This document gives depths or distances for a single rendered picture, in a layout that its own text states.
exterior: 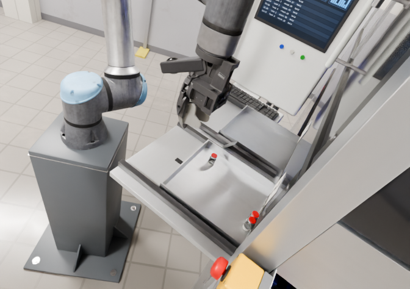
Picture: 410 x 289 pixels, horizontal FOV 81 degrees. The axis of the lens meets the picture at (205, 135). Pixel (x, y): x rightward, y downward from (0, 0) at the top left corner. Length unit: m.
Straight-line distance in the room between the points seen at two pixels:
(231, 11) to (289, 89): 1.02
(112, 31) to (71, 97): 0.23
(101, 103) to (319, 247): 0.69
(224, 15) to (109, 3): 0.46
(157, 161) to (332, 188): 0.54
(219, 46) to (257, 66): 1.00
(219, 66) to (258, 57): 0.97
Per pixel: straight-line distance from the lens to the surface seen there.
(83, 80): 0.82
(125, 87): 0.84
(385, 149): 0.33
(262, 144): 0.99
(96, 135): 0.89
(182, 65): 0.51
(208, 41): 0.44
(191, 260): 1.60
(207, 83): 0.49
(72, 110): 0.83
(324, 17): 1.31
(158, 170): 0.75
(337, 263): 0.47
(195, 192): 0.73
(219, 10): 0.43
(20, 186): 1.86
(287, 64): 1.38
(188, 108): 0.53
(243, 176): 0.83
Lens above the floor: 1.47
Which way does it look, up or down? 40 degrees down
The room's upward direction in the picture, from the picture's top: 21 degrees clockwise
